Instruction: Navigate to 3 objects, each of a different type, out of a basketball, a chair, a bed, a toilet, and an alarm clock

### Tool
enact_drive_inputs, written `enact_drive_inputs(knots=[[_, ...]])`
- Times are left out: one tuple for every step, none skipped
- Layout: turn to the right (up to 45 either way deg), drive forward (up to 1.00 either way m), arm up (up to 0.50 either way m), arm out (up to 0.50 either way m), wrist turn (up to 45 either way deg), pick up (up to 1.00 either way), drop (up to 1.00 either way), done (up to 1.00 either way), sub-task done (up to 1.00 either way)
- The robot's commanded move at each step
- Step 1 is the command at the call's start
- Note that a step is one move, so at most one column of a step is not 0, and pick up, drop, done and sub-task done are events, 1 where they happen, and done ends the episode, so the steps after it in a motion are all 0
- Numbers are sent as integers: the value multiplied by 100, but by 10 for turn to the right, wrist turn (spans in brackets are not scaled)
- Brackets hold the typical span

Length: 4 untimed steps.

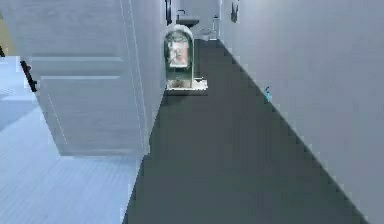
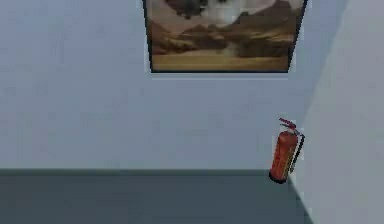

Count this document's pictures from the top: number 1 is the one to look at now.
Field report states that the white toilet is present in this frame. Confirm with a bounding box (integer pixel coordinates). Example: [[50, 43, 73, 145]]
[[199, 14, 222, 42]]

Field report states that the grey bathroom sink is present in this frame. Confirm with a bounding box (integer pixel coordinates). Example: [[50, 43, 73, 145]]
[[175, 9, 201, 29]]

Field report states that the white panelled room door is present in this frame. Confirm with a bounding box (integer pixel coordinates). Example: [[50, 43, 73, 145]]
[[0, 0, 150, 158]]

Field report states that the black door handle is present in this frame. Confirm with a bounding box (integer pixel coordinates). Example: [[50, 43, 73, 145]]
[[19, 60, 38, 93]]

